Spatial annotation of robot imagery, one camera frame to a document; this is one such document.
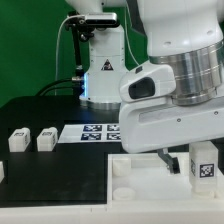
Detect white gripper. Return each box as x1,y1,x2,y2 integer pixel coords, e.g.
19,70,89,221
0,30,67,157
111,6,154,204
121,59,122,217
119,97,224,174

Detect white square table top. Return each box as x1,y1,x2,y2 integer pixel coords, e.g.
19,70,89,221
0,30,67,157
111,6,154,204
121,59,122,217
107,153,224,204

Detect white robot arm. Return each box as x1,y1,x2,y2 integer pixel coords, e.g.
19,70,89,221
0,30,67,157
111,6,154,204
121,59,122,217
109,0,224,173

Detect white sheet with markers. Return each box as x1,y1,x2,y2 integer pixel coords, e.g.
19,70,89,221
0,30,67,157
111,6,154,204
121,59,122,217
58,123,121,143

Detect white block left edge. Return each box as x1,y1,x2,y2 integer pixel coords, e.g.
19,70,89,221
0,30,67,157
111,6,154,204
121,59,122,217
0,161,5,183

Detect white front rail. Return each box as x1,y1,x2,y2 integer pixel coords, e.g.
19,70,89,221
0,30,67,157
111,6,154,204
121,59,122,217
0,200,224,224

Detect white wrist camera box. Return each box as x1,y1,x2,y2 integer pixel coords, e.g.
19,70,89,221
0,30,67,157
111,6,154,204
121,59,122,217
119,61,176,103

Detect black cables at base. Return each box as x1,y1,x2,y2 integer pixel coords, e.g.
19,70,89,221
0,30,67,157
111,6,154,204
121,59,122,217
35,77,84,97

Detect black camera on stand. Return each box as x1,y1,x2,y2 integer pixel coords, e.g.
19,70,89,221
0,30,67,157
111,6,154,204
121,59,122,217
65,11,120,72

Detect grey cable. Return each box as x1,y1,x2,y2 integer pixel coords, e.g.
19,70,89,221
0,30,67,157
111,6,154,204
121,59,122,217
54,13,84,96

